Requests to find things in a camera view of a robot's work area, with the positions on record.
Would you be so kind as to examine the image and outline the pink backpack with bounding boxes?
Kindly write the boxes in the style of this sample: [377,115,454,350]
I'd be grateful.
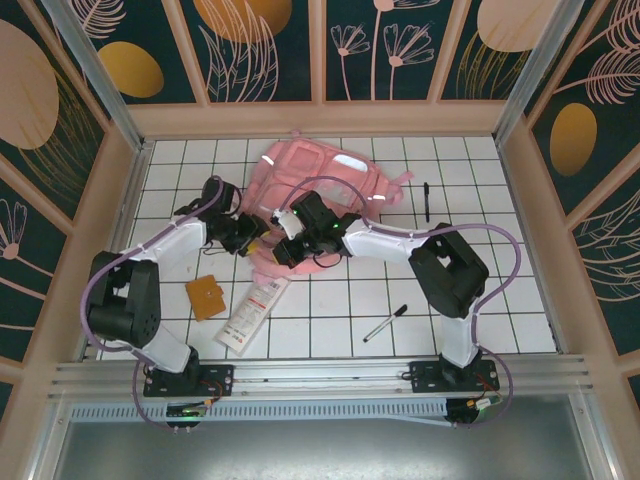
[244,128,414,279]

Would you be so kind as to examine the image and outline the white pencil case package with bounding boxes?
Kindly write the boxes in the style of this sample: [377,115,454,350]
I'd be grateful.
[213,276,292,357]

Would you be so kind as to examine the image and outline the brown leather wallet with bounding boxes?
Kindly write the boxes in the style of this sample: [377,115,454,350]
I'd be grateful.
[185,275,226,322]

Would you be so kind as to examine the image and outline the black and white marker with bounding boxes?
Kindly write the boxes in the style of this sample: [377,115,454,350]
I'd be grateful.
[362,303,409,344]

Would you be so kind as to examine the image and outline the grey metal panel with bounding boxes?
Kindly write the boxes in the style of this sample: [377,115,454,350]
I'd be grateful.
[49,419,601,480]

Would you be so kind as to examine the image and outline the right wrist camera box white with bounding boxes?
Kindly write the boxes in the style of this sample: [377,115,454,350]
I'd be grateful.
[269,208,305,239]

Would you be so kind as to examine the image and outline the aluminium mounting rail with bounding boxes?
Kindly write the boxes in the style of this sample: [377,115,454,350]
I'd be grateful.
[49,354,596,401]

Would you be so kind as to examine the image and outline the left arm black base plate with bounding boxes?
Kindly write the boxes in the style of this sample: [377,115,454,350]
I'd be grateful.
[143,363,236,399]

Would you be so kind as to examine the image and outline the grey slotted cable duct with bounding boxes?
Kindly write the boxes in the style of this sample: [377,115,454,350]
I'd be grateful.
[69,397,451,427]

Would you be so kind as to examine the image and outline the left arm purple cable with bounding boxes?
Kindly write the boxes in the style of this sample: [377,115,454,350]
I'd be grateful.
[81,177,226,432]

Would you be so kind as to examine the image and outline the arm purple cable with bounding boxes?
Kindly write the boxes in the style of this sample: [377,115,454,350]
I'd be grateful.
[81,177,226,432]
[272,174,524,432]

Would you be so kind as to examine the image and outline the small circuit board with wires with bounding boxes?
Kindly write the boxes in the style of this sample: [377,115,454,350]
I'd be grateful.
[166,399,224,420]
[447,394,501,416]

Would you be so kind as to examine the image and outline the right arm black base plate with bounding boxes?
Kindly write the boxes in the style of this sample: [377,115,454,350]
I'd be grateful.
[408,360,501,395]

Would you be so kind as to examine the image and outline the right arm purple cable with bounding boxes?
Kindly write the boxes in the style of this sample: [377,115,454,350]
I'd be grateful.
[272,174,524,432]

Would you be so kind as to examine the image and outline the aluminium frame post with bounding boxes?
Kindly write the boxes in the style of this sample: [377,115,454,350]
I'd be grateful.
[42,0,146,146]
[492,0,576,144]

